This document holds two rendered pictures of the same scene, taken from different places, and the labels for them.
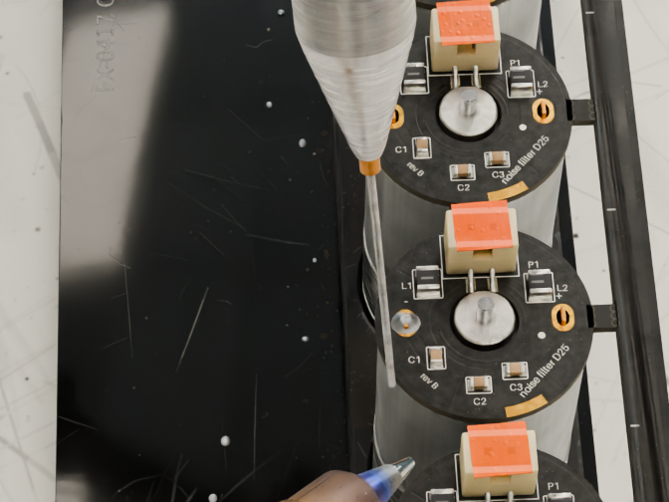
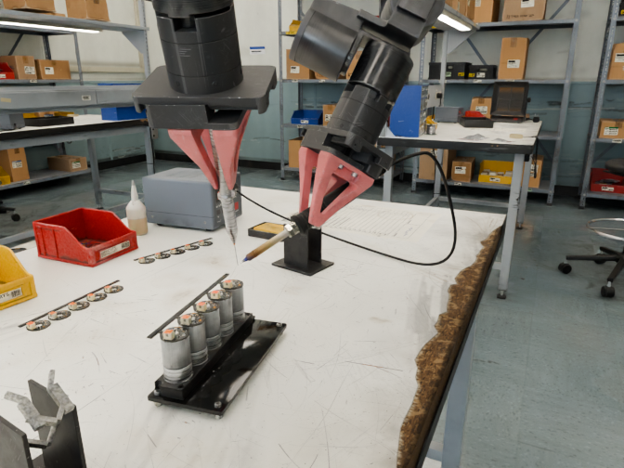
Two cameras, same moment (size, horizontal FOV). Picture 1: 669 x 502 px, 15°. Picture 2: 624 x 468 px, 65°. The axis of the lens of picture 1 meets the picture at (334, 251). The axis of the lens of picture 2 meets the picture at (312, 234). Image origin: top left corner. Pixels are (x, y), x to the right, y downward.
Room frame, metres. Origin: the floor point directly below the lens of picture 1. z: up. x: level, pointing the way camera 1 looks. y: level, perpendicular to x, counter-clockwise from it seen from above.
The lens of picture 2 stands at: (0.54, 0.22, 1.02)
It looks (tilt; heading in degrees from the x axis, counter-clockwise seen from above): 18 degrees down; 199
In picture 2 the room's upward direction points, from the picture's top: straight up
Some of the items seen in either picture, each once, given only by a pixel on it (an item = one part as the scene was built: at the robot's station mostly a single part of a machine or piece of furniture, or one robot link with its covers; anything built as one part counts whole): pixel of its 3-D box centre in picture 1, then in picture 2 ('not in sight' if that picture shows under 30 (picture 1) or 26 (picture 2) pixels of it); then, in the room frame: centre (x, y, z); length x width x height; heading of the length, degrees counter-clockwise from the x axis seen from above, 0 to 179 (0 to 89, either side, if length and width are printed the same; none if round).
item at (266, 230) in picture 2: not in sight; (273, 230); (-0.24, -0.12, 0.76); 0.07 x 0.05 x 0.02; 81
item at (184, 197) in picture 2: not in sight; (194, 198); (-0.27, -0.30, 0.80); 0.15 x 0.12 x 0.10; 89
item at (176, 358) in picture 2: not in sight; (176, 358); (0.22, -0.01, 0.79); 0.02 x 0.02 x 0.05
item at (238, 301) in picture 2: not in sight; (232, 305); (0.11, -0.02, 0.79); 0.02 x 0.02 x 0.05
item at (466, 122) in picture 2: not in sight; (475, 122); (-2.60, 0.16, 0.77); 0.24 x 0.16 x 0.04; 10
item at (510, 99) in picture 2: not in sight; (515, 101); (-3.02, 0.39, 0.88); 0.30 x 0.23 x 0.25; 84
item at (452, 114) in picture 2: not in sight; (448, 114); (-2.84, -0.01, 0.80); 0.15 x 0.12 x 0.10; 77
